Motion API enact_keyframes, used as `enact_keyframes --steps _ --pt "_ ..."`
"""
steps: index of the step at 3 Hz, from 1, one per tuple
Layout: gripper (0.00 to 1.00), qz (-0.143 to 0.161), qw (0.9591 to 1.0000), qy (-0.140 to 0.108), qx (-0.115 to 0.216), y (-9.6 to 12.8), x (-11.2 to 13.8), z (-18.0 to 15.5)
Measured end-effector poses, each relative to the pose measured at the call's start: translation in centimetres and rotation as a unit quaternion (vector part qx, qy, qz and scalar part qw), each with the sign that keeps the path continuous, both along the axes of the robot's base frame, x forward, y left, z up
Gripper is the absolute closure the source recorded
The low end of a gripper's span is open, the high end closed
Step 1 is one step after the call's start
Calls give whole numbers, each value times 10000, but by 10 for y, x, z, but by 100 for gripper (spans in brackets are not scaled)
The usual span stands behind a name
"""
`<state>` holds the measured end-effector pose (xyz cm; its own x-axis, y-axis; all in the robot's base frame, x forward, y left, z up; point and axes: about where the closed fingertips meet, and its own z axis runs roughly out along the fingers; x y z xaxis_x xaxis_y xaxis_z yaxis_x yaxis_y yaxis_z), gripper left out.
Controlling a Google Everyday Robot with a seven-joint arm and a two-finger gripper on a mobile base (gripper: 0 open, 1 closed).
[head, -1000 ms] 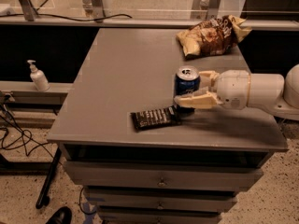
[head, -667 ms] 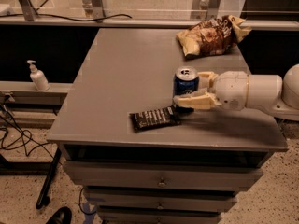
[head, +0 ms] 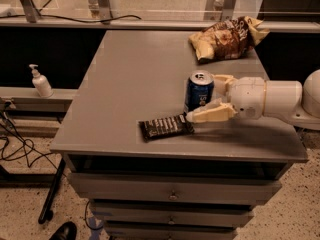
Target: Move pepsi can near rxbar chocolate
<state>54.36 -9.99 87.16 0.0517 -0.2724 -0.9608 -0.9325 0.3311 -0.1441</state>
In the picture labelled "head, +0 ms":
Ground white pump bottle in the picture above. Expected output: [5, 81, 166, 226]
[29, 64, 53, 98]

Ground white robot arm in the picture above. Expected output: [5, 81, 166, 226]
[186, 71, 320, 130]

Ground black floor cables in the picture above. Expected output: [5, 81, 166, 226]
[0, 100, 61, 170]

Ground black shoe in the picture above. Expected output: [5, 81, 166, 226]
[49, 221, 77, 240]

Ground grey drawer cabinet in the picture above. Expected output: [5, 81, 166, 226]
[52, 30, 307, 240]

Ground black stand leg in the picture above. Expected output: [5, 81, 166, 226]
[38, 160, 66, 225]

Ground black cable on ledge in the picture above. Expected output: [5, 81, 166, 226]
[0, 13, 142, 24]

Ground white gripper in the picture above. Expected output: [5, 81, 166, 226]
[186, 74, 266, 123]

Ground blue pepsi can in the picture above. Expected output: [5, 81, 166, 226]
[184, 70, 214, 114]

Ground brown chip bag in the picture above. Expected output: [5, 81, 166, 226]
[189, 16, 269, 63]

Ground black rxbar chocolate bar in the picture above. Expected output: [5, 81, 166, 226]
[139, 114, 194, 142]

